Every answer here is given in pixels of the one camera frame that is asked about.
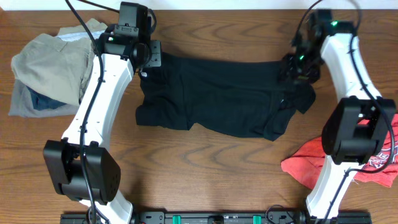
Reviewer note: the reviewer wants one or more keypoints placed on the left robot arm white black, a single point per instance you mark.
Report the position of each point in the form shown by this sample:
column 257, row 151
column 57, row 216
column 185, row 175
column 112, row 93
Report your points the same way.
column 80, row 164

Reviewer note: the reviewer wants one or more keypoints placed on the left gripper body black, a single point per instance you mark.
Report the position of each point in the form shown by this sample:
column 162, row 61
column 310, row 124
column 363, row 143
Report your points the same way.
column 156, row 53

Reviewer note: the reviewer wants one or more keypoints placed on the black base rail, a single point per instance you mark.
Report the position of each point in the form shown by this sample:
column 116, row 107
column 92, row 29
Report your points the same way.
column 217, row 218

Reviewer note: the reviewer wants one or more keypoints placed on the folded navy garment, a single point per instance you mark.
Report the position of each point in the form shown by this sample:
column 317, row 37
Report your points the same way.
column 41, row 102

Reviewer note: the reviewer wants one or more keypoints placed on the folded grey garment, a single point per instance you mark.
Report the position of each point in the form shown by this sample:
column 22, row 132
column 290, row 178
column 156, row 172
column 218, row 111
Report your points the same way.
column 21, row 105

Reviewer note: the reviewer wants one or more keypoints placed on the red printed t-shirt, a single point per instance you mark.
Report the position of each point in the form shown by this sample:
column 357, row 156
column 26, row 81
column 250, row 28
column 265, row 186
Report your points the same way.
column 306, row 164

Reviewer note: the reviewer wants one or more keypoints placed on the folded khaki pants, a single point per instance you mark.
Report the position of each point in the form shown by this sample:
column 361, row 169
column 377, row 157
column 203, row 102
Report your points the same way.
column 58, row 67

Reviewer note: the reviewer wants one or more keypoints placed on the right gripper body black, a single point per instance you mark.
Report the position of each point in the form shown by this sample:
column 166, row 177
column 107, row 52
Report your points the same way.
column 297, row 71

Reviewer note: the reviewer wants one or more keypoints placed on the black polo shirt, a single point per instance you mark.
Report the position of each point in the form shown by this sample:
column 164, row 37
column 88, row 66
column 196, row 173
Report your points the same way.
column 245, row 100

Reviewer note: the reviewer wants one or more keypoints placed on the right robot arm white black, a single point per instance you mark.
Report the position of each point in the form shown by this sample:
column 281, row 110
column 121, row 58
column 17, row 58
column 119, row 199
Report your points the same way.
column 356, row 129

